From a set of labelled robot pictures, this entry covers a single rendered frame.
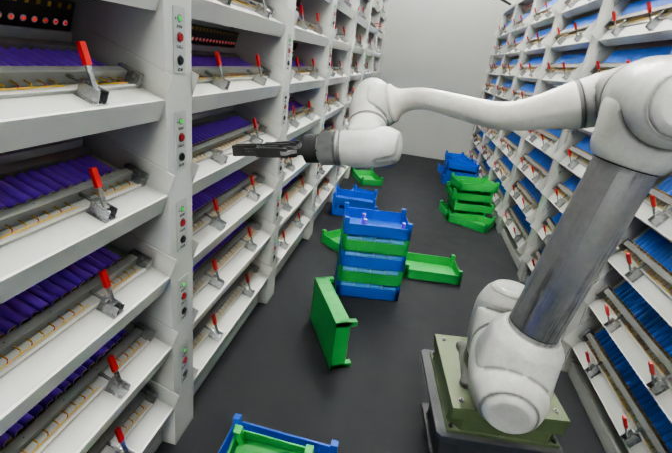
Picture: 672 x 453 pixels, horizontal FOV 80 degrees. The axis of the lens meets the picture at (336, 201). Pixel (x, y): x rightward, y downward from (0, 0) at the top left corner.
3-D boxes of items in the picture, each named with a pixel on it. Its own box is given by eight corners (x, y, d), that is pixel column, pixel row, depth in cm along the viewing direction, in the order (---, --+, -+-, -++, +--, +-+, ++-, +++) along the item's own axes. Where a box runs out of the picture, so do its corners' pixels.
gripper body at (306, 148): (316, 166, 100) (281, 166, 102) (324, 158, 108) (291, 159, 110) (314, 136, 98) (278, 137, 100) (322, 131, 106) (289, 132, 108)
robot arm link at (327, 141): (345, 161, 108) (323, 161, 109) (343, 127, 105) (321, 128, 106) (338, 169, 99) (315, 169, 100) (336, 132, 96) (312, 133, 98)
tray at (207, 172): (273, 149, 151) (283, 127, 148) (186, 199, 95) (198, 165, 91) (227, 124, 152) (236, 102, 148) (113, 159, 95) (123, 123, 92)
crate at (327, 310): (329, 369, 143) (350, 367, 145) (336, 323, 136) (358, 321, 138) (310, 318, 169) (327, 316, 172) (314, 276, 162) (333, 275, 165)
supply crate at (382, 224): (403, 223, 197) (405, 208, 194) (409, 241, 178) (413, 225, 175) (342, 216, 196) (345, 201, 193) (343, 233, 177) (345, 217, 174)
